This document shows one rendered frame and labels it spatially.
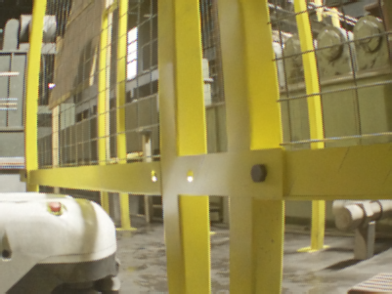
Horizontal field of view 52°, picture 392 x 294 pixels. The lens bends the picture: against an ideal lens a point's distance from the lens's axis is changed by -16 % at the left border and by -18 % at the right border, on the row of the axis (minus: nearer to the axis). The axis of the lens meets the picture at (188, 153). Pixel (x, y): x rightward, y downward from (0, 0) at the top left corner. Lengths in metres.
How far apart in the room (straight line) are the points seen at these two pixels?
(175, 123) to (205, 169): 0.10
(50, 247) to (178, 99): 0.41
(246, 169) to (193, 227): 0.18
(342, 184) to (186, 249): 0.31
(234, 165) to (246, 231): 0.08
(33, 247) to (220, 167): 0.47
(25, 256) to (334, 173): 0.64
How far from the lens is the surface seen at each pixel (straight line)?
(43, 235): 0.90
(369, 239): 1.88
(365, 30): 2.58
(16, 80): 5.25
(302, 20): 2.28
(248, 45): 0.54
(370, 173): 0.40
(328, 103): 2.70
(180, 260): 0.67
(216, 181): 0.57
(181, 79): 0.67
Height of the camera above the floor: 0.42
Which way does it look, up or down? 2 degrees up
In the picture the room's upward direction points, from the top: 2 degrees counter-clockwise
